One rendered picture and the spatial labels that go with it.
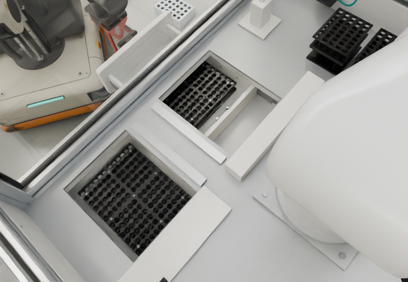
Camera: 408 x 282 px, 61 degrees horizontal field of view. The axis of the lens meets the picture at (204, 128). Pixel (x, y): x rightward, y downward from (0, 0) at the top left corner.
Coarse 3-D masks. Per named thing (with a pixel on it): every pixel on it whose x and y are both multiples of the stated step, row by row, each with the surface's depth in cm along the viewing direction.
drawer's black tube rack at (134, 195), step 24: (120, 168) 87; (144, 168) 90; (96, 192) 85; (120, 192) 84; (144, 192) 87; (168, 192) 83; (120, 216) 85; (144, 216) 81; (168, 216) 81; (144, 240) 79
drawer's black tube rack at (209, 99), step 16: (208, 64) 99; (192, 80) 97; (208, 80) 96; (224, 80) 96; (176, 96) 98; (192, 96) 95; (208, 96) 95; (224, 96) 95; (176, 112) 97; (192, 112) 92; (208, 112) 96
